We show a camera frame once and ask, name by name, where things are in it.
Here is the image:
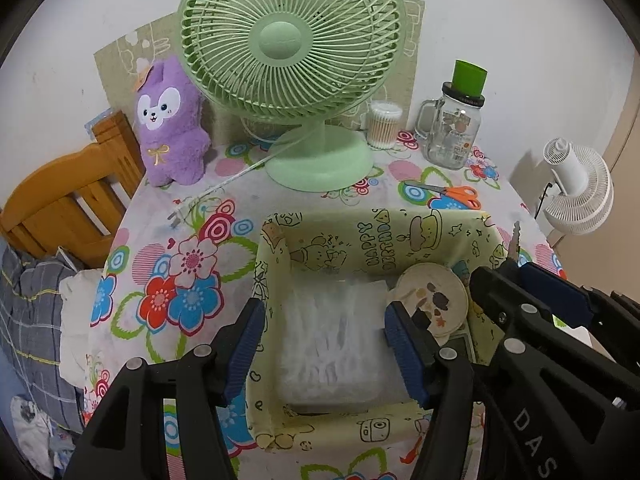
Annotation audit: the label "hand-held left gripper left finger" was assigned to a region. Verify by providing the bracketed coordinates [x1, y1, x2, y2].
[72, 297, 267, 480]

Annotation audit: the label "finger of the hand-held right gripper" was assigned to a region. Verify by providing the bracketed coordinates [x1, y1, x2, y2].
[468, 265, 557, 361]
[519, 261, 640, 333]

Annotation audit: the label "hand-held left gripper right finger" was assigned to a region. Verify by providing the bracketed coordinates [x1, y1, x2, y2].
[382, 300, 476, 480]

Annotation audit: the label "small serrated metal blade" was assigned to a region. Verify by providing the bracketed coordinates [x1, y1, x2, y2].
[507, 221, 523, 266]

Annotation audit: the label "round cream compact mirror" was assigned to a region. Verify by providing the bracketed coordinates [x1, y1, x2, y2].
[387, 262, 469, 345]

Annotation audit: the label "white plastic pack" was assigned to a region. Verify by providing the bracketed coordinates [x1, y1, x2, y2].
[277, 280, 418, 408]

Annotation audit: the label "yellow printed fabric storage box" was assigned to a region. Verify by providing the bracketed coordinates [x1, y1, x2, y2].
[247, 207, 506, 453]

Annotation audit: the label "white clip fan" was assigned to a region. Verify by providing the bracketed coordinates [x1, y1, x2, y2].
[542, 138, 615, 235]

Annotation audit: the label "floral tablecloth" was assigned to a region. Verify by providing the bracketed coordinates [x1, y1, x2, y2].
[80, 130, 568, 480]

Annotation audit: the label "glass mug jar green lid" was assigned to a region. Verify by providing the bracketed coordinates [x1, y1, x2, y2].
[414, 60, 492, 170]

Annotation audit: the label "white pillow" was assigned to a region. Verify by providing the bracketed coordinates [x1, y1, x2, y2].
[59, 267, 108, 386]

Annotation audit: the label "cotton swab container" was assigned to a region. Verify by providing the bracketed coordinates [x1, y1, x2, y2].
[366, 101, 402, 150]

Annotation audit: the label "grey plaid pillow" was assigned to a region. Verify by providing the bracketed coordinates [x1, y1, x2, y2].
[0, 247, 86, 433]

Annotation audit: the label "white printed garment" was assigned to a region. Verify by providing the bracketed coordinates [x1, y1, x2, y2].
[10, 395, 56, 478]

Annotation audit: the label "purple plush toy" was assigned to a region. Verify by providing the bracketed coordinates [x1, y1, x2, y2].
[132, 56, 212, 188]

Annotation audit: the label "wooden bed headboard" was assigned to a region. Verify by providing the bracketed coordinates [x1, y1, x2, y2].
[0, 110, 147, 268]

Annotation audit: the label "pale blue card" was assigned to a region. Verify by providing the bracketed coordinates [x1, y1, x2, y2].
[85, 110, 115, 136]

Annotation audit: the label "green desk fan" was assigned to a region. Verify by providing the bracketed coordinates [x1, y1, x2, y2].
[177, 0, 408, 193]

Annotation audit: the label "black fan cable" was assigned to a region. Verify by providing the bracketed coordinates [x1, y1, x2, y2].
[532, 180, 554, 219]

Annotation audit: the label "orange handled scissors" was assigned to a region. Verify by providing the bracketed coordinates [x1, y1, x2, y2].
[404, 180, 482, 210]

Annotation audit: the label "white fan power cable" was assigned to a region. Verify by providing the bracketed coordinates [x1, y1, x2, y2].
[167, 125, 321, 228]

